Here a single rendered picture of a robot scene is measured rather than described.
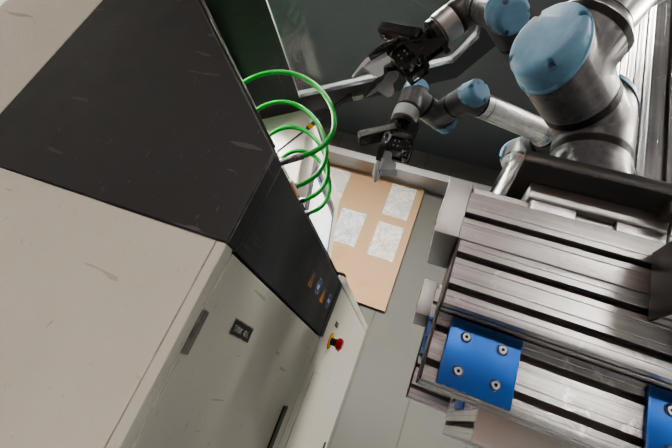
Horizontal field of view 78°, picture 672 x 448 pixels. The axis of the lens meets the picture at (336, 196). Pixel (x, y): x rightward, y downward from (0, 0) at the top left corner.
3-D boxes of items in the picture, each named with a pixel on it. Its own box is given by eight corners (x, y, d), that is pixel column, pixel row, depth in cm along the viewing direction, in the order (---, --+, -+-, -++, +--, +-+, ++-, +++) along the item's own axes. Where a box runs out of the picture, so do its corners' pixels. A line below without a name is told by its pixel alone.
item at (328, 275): (237, 253, 61) (282, 166, 68) (213, 245, 63) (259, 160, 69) (319, 335, 115) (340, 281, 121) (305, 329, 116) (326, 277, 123)
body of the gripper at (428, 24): (399, 69, 89) (447, 33, 87) (380, 47, 94) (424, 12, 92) (409, 89, 96) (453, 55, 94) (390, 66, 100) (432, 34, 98)
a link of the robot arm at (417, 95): (437, 86, 126) (415, 70, 123) (427, 114, 121) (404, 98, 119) (421, 98, 133) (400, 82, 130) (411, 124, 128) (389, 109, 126)
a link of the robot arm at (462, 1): (501, -29, 84) (480, -32, 91) (456, 7, 86) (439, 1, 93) (514, 5, 89) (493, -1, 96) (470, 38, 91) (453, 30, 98)
